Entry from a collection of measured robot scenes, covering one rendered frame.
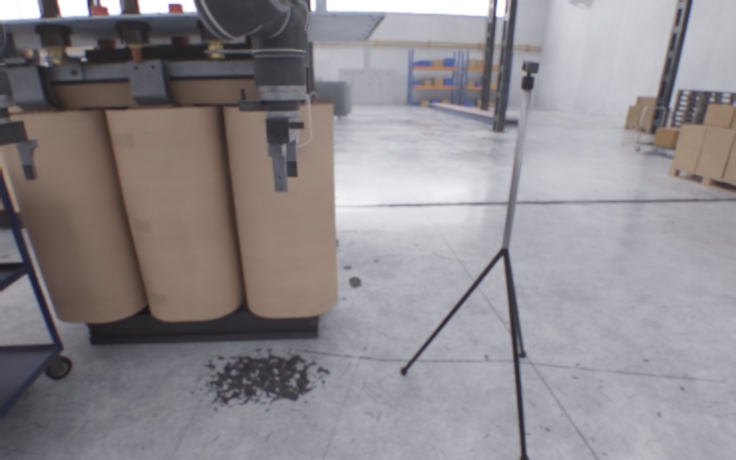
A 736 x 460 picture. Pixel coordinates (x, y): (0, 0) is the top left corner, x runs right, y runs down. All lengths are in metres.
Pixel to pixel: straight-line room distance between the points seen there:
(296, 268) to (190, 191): 0.50
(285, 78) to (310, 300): 1.05
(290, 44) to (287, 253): 0.92
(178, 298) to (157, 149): 0.62
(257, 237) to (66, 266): 0.80
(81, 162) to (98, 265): 0.42
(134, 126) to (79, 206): 0.40
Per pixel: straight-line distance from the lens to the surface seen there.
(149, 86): 1.56
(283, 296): 1.63
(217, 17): 0.70
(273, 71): 0.82
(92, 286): 1.88
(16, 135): 1.23
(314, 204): 1.47
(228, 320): 1.91
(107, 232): 1.79
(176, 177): 1.54
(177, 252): 1.64
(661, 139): 8.91
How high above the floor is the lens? 1.15
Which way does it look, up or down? 21 degrees down
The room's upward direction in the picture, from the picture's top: straight up
